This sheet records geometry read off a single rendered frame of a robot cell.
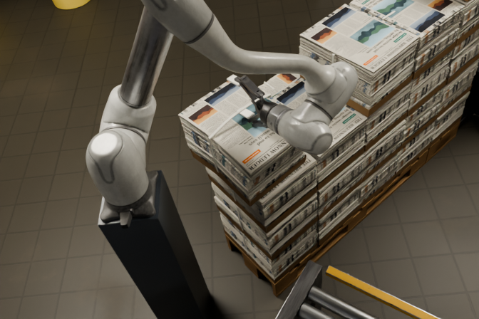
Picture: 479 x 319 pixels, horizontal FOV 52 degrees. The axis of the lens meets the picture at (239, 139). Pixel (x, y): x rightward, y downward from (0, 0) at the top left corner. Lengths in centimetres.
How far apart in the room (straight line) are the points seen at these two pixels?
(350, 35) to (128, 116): 96
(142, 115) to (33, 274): 157
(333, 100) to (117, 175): 67
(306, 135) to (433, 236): 146
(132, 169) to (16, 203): 185
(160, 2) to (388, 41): 113
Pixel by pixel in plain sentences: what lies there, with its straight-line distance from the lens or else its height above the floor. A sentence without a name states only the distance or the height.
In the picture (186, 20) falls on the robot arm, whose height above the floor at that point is 168.
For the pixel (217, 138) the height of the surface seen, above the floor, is 107.
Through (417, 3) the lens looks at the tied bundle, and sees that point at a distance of 227.
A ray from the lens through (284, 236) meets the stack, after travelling 212.
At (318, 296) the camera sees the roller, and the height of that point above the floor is 80.
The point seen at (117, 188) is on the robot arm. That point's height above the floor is 115.
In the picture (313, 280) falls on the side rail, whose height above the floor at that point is 80.
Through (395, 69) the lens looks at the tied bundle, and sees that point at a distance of 205.
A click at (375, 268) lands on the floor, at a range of 260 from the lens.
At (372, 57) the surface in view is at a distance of 196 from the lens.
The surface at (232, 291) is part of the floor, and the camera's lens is 256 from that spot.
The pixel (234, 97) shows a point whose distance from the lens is 182.
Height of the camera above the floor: 231
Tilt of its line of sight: 48 degrees down
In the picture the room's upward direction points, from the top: 10 degrees counter-clockwise
